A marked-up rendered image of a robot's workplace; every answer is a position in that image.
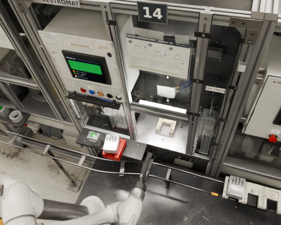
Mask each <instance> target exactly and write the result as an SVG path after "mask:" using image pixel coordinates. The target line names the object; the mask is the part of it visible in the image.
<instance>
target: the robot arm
mask: <svg viewBox="0 0 281 225"><path fill-rule="evenodd" d="M152 155H153V153H150V152H148V153H147V156H146V159H145V161H144V162H143V166H142V169H141V172H140V175H139V181H138V182H135V183H134V186H133V188H131V190H130V193H129V195H128V198H127V200H125V201H120V202H114V203H112V204H109V205H107V206H106V208H105V206H104V203H103V202H102V201H101V199H100V198H98V197H97V196H88V197H86V198H85V199H84V200H83V201H82V202H81V204H80V205H79V204H71V203H66V202H60V201H55V200H48V199H42V197H41V196H40V195H38V194H37V193H35V192H34V191H33V190H31V188H30V186H29V185H27V184H26V183H23V182H16V183H12V184H10V185H8V186H7V188H6V190H5V191H4V193H3V196H2V201H1V213H2V221H3V224H4V225H111V224H110V223H116V222H119V223H120V225H136V223H137V221H138V219H139V216H140V214H141V210H142V204H143V200H144V197H145V190H146V188H147V186H146V185H145V184H146V181H147V178H148V176H149V173H150V172H149V171H150V169H151V166H152V163H153V159H151V157H152ZM36 219H43V220H54V221H58V222H43V223H38V224H37V222H36Z"/></svg>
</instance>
